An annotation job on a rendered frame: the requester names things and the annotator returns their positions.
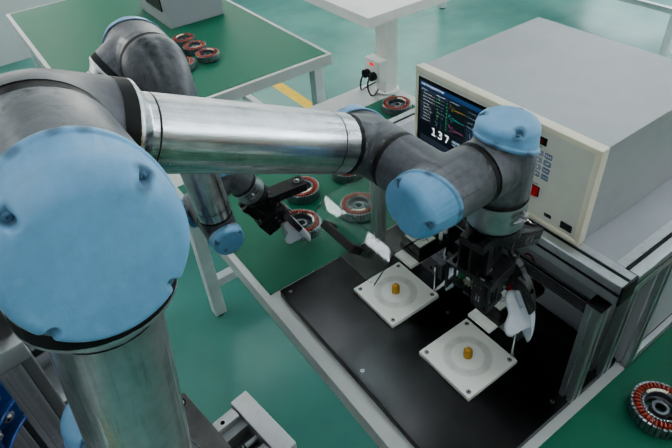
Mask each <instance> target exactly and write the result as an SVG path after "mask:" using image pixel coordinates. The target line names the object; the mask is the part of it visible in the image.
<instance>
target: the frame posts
mask: <svg viewBox="0 0 672 448"><path fill-rule="evenodd" d="M639 291H640V289H638V290H637V291H636V292H635V293H634V294H633V295H631V296H630V297H629V298H628V299H626V300H625V301H624V302H623V303H622V304H620V305H619V306H618V307H617V306H616V305H615V304H613V303H612V302H611V303H610V302H608V301H607V300H605V299H603V298H602V297H600V296H599V295H595V296H594V297H593V298H592V299H590V300H589V301H588V302H587V303H586V307H585V311H584V314H583V317H582V320H581V323H580V326H579V330H578V333H577V336H576V339H575V342H574V345H573V349H572V352H571V355H570V358H569V361H568V364H567V368H566V371H565V374H564V377H563V380H562V383H561V387H560V390H559V394H560V395H561V396H562V397H563V396H564V395H566V396H567V398H566V400H567V401H568V402H569V403H572V402H573V401H574V399H575V397H576V398H577V397H578V396H579V395H580V392H581V389H582V387H583V384H584V381H585V378H586V375H587V373H588V370H589V369H591V370H592V371H593V370H594V369H595V370H597V371H596V374H597V375H599V376H602V375H603V374H604V371H605V372H606V371H607V370H608V369H609V367H610V364H611V362H612V359H613V357H614V354H615V352H616V349H617V347H618V344H619V342H620V339H621V336H622V334H623V331H624V329H625V326H626V324H627V321H628V319H629V316H630V314H631V311H632V309H633V306H634V304H635V301H636V299H637V296H638V293H639Z"/></svg>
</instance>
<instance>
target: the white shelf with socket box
mask: <svg viewBox="0 0 672 448"><path fill-rule="evenodd" d="M304 1H306V2H308V3H311V4H313V5H315V6H317V7H320V8H322V9H324V10H326V11H329V12H331V13H333V14H336V15H338V16H340V17H342V18H345V19H347V20H349V21H351V22H354V23H356V24H358V25H360V26H363V27H365V28H367V29H371V28H374V27H375V38H376V54H374V53H373V54H370V55H367V56H365V69H364V70H362V76H361V79H360V90H361V91H363V90H364V89H365V88H367V89H368V93H369V94H370V96H375V95H376V94H379V95H382V96H390V95H393V94H396V93H397V92H398V91H399V86H398V85H397V19H399V18H402V17H405V16H407V15H410V14H413V13H416V12H419V11H421V10H424V9H427V8H430V7H433V6H436V5H438V4H441V3H444V2H447V1H450V0H304ZM363 77H364V78H368V81H367V86H366V87H364V88H363V89H362V87H361V82H362V78H363ZM369 80H370V81H371V82H372V81H374V82H373V83H371V84H369ZM374 83H377V86H375V94H374V95H372V94H371V93H370V91H369V86H371V85H373V84H374Z"/></svg>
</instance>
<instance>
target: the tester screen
mask: <svg viewBox="0 0 672 448"><path fill-rule="evenodd" d="M482 111H483V110H481V109H479V108H477V107H475V106H473V105H471V104H469V103H467V102H465V101H463V100H461V99H459V98H457V97H455V96H453V95H451V94H449V93H447V92H445V91H443V90H441V89H438V88H436V87H434V86H432V85H430V84H428V83H426V82H424V81H422V80H421V83H420V118H419V139H421V133H423V134H424V135H426V136H428V137H429V138H431V139H433V140H435V141H436V142H438V143H440V144H442V145H443V146H445V147H447V148H448V149H450V150H451V149H453V148H455V147H457V146H459V145H461V144H463V143H465V142H467V141H465V138H466V128H468V129H470V130H472V129H473V128H474V127H475V120H476V118H477V116H478V115H479V113H480V112H482ZM430 126H432V127H434V128H435V129H437V130H439V131H441V132H443V133H444V134H446V135H448V136H450V146H448V145H446V144H445V143H443V142H441V141H439V140H438V139H436V138H434V137H433V136H431V135H430ZM421 140H422V139H421Z"/></svg>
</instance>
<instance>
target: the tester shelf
mask: <svg viewBox="0 0 672 448"><path fill-rule="evenodd" d="M389 121H390V122H392V123H394V124H395V125H397V126H399V127H401V128H402V129H404V130H406V131H407V132H409V133H411V134H412V135H414V129H415V108H413V109H411V110H409V111H406V112H404V113H402V114H400V115H398V116H395V117H393V118H391V119H389ZM528 219H529V220H532V221H534V222H536V221H535V220H533V219H532V218H530V217H529V218H528ZM536 223H537V225H538V226H539V227H541V228H544V231H543V233H542V235H541V238H540V240H539V242H538V244H534V245H530V246H526V247H528V248H529V249H531V250H532V251H534V252H535V253H537V254H539V255H540V256H542V257H543V258H545V259H546V260H548V261H549V262H551V263H552V264H554V265H555V266H557V267H558V268H560V269H561V270H563V271H564V272H566V273H567V274H569V275H570V276H572V277H574V278H575V279H577V280H578V281H580V282H581V283H583V284H584V285H586V286H587V287H589V288H590V289H592V290H593V291H595V292H596V293H598V294H599V295H601V296H602V297H604V298H606V299H607V300H609V301H610V302H612V303H613V304H615V305H616V306H617V307H618V306H619V305H620V304H622V303H623V302H624V301H625V300H626V299H628V298H629V297H630V296H631V295H633V294H634V293H635V292H636V291H637V290H638V289H640V288H641V287H642V286H643V285H644V284H646V283H647V282H648V281H649V280H651V279H652V278H653V277H654V276H655V275H657V274H658V273H659V272H660V271H662V270H663V269H664V268H665V267H666V266H668V265H669V264H670V263H671V262H672V178H670V179H669V180H667V181H666V182H665V183H663V184H662V185H660V186H659V187H657V188H656V189H655V190H653V191H652V192H650V193H649V194H648V195H646V196H645V197H643V198H642V199H640V200H639V201H638V202H636V203H635V204H633V205H632V206H631V207H629V208H628V209H626V210H625V211H623V212H622V213H621V214H619V215H618V216H616V217H615V218H614V219H612V220H611V221H609V222H608V223H606V224H605V225H604V226H602V227H601V228H599V229H598V230H597V231H595V232H594V233H592V234H591V235H589V236H588V237H587V238H585V240H584V241H583V242H582V243H581V244H579V245H578V246H576V245H574V244H572V243H571V242H569V241H568V240H566V239H564V238H563V237H561V236H559V235H558V234H556V233H554V232H553V231H551V230H550V229H548V228H546V227H545V226H543V225H541V224H540V223H538V222H536Z"/></svg>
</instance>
